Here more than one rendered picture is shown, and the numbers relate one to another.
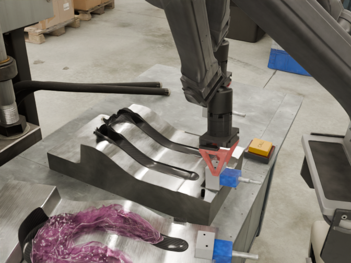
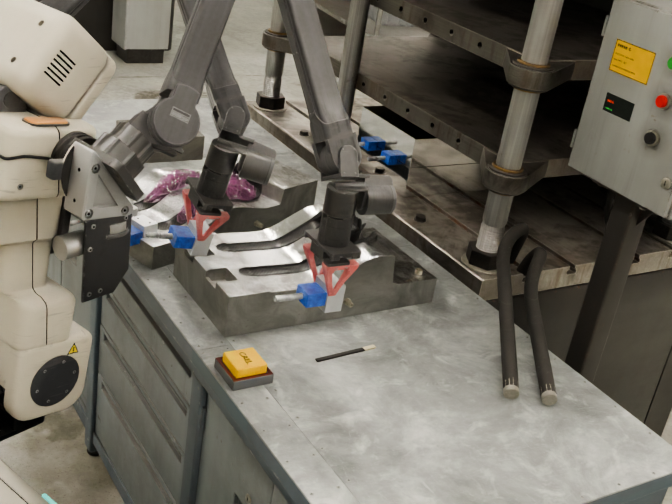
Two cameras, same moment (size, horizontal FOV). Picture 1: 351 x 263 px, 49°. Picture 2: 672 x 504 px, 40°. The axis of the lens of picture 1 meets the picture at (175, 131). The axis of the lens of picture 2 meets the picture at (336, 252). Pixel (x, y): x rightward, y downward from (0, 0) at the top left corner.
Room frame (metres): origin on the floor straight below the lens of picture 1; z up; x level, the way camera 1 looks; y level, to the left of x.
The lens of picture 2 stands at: (1.82, -1.43, 1.76)
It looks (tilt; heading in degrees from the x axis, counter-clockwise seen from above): 26 degrees down; 120
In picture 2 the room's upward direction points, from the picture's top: 10 degrees clockwise
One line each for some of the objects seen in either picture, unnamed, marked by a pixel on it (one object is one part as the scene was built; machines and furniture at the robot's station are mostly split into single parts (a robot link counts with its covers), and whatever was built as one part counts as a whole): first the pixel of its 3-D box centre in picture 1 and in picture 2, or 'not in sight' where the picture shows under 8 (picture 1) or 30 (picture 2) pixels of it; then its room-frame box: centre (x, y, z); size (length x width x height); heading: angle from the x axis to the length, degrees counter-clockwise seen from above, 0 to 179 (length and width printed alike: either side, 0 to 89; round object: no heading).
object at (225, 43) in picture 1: (216, 49); (343, 200); (1.06, -0.11, 1.12); 0.07 x 0.06 x 0.07; 59
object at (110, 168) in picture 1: (145, 152); (308, 261); (0.89, 0.08, 0.87); 0.50 x 0.26 x 0.14; 65
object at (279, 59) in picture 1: (301, 57); not in sight; (3.81, -1.27, 0.11); 0.61 x 0.41 x 0.22; 65
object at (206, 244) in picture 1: (226, 252); (125, 236); (0.56, -0.12, 0.86); 0.13 x 0.05 x 0.05; 82
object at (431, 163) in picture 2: not in sight; (451, 146); (0.74, 1.04, 0.87); 0.50 x 0.27 x 0.17; 65
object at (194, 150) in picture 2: not in sight; (159, 139); (0.16, 0.41, 0.84); 0.20 x 0.15 x 0.07; 65
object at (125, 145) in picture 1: (149, 141); (303, 239); (0.88, 0.07, 0.92); 0.35 x 0.16 x 0.09; 65
